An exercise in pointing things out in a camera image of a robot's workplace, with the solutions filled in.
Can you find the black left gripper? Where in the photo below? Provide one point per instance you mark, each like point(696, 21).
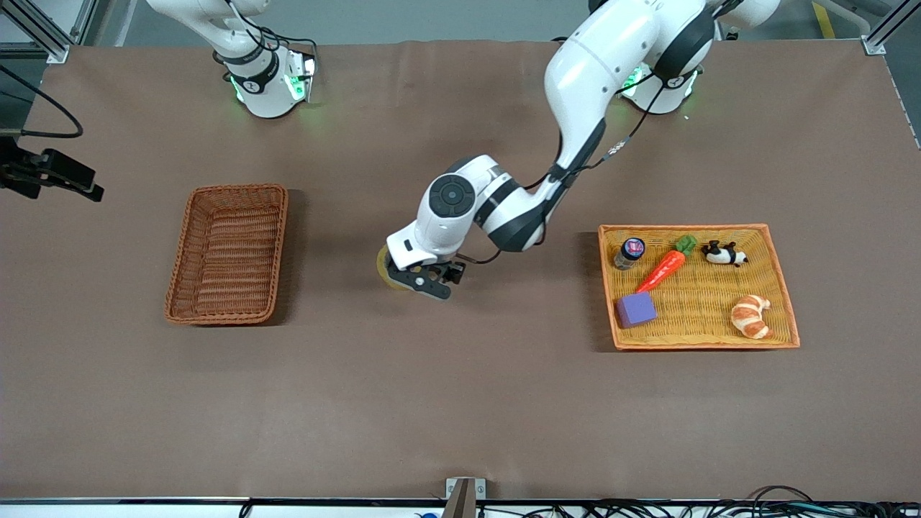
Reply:
point(447, 271)

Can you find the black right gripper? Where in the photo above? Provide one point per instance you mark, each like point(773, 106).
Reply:
point(21, 172)

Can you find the yellowish clear tape roll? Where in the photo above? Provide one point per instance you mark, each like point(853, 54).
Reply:
point(381, 265)

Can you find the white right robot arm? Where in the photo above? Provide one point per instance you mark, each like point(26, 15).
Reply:
point(255, 86)

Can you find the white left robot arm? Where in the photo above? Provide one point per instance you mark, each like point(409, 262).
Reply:
point(597, 79)

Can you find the brown woven wicker basket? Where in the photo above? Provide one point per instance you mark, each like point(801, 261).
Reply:
point(229, 255)

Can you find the yellow woven tray basket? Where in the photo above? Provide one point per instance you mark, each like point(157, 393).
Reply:
point(719, 327)

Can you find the brown table cover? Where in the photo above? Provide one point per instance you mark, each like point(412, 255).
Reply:
point(460, 388)

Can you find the small bottle blue cap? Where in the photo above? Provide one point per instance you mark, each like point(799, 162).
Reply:
point(629, 253)

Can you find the purple foam cube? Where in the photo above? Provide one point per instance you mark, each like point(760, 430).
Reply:
point(636, 310)

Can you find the orange toy carrot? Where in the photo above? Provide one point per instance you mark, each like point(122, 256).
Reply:
point(665, 270)

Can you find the black white panda toy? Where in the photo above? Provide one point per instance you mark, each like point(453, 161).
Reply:
point(723, 253)

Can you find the toy croissant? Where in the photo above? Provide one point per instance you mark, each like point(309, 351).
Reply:
point(750, 318)

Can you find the aluminium frame profile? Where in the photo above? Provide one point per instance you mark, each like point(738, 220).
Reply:
point(885, 32)
point(43, 36)

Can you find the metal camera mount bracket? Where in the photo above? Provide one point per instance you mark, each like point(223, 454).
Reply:
point(464, 496)

